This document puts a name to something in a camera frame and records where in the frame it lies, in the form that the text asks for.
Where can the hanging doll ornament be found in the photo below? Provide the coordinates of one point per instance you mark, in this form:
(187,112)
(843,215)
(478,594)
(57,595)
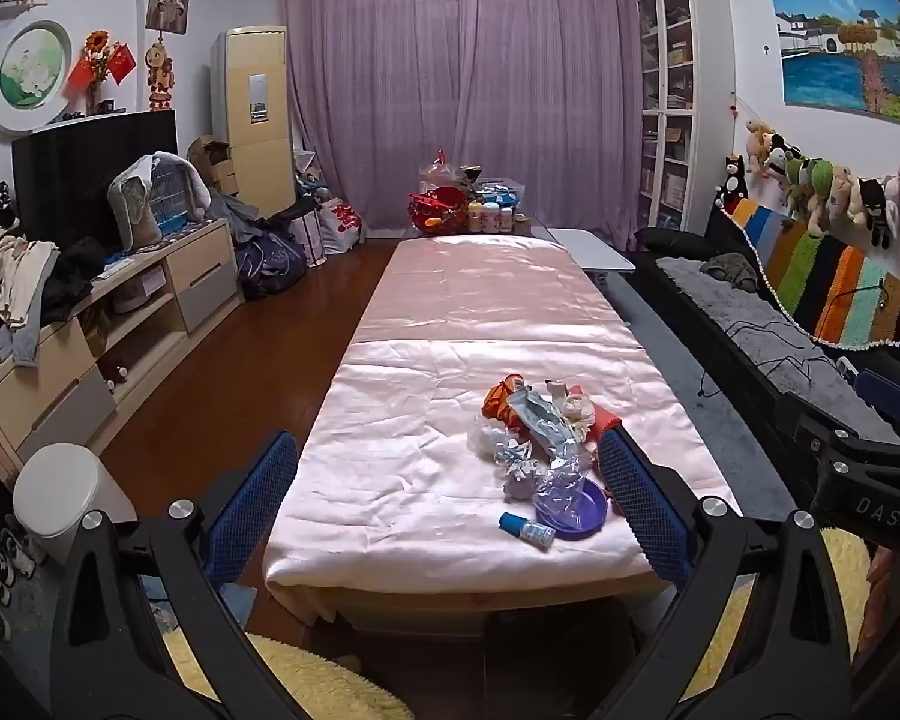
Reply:
(159,71)

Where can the black cat plush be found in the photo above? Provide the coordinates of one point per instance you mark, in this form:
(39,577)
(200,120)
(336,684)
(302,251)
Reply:
(731,184)

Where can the yellow white plastic jar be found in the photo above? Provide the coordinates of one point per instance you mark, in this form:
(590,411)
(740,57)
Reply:
(508,220)
(491,220)
(475,219)

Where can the white striped bag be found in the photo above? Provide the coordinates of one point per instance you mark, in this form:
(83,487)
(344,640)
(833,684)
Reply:
(307,240)

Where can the pile of clothes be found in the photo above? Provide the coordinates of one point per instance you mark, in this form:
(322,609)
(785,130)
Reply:
(15,277)

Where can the white folding table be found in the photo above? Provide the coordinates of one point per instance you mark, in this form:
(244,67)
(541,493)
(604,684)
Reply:
(589,251)

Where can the grey white towel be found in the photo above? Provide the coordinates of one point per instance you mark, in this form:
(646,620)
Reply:
(131,210)

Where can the striped crochet blanket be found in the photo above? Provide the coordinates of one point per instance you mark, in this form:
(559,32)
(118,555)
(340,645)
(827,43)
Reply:
(832,277)

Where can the clear plastic wrap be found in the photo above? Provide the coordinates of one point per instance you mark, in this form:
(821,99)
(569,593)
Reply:
(562,480)

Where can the clear snack bag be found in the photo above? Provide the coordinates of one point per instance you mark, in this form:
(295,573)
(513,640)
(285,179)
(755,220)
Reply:
(439,174)

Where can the orange snack wrapper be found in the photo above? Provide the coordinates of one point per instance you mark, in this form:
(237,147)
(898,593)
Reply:
(499,397)

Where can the white power adapter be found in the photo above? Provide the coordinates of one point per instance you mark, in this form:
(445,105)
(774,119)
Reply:
(847,366)

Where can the person's right hand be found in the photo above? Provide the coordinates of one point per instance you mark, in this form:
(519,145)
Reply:
(891,581)

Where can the cream standing air conditioner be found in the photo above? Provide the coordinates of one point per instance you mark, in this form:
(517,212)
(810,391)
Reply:
(259,165)

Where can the clear storage box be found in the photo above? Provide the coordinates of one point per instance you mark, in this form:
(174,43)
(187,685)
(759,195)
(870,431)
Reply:
(502,191)

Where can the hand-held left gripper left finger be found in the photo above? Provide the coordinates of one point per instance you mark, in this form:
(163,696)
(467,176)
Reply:
(247,510)

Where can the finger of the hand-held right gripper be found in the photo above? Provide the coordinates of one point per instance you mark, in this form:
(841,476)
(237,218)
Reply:
(810,424)
(889,397)

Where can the black sofa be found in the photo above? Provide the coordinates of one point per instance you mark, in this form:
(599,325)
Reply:
(757,420)

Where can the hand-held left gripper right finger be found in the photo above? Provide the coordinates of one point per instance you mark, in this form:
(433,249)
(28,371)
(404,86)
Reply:
(641,510)

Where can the grey paper ball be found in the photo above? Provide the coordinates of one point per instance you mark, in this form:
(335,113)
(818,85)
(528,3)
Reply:
(523,481)

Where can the round green wall art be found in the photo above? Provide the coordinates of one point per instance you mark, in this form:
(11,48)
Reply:
(26,75)

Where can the sunflower with red flags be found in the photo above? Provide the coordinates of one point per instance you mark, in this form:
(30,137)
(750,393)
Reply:
(97,60)

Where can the black cushion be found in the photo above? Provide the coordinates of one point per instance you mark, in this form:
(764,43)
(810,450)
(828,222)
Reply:
(671,241)

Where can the landscape wall painting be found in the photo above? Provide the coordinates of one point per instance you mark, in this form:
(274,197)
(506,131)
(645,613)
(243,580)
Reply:
(840,52)

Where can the pink satin tablecloth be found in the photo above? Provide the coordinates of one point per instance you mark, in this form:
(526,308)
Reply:
(457,390)

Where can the small blue white bottle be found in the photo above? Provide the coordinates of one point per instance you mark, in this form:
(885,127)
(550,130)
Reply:
(525,531)

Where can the white glass bookcase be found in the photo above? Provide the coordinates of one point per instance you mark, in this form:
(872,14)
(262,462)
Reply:
(675,112)

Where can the silver foil wrapper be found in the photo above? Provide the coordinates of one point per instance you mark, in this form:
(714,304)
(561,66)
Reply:
(540,420)

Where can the red white wrapper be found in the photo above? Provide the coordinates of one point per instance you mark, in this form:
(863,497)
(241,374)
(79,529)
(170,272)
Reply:
(604,418)

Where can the white lidded bin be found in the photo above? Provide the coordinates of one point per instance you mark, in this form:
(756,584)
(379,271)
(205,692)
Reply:
(52,487)

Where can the row of plush toys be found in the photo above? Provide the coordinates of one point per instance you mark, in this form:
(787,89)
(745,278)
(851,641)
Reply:
(817,184)

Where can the black television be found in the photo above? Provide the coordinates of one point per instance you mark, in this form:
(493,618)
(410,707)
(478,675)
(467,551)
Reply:
(67,180)

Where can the purple plastic plate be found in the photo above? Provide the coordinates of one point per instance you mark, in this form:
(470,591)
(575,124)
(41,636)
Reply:
(581,521)

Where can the white red shopping bag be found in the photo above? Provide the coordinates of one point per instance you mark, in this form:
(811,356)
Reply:
(341,225)

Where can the clear plastic bag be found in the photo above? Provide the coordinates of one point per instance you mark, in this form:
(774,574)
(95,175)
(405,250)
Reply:
(487,439)

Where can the pile of shoes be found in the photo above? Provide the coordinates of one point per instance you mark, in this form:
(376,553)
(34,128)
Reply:
(0,577)

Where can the grey clothes heap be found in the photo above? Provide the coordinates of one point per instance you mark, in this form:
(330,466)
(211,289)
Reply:
(236,214)

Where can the purple curtain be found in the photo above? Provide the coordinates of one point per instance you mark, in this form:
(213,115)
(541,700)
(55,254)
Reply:
(457,52)

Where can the cardboard box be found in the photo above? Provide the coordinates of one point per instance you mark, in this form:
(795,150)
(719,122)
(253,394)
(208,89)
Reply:
(214,161)

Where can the blue bird cage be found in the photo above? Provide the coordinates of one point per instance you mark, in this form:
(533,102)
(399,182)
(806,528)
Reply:
(169,199)

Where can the stained tissue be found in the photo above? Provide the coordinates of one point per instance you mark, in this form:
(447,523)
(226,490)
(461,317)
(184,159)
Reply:
(574,405)

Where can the beige television cabinet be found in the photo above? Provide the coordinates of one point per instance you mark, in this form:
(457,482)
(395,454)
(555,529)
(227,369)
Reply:
(202,292)

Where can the purple bag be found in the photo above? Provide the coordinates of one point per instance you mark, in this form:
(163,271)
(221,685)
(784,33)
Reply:
(270,262)

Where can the foil piece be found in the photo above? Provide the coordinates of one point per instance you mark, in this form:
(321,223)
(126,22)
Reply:
(511,452)

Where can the red basket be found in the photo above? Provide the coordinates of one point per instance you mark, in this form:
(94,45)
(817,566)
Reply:
(439,214)

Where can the grey fur throw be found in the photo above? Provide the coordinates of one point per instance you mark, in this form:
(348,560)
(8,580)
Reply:
(720,292)

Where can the yellow fluffy mat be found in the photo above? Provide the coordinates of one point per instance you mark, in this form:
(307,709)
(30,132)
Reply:
(307,682)

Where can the olive cloth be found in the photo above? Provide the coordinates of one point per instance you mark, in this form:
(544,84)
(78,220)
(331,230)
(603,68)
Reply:
(731,270)

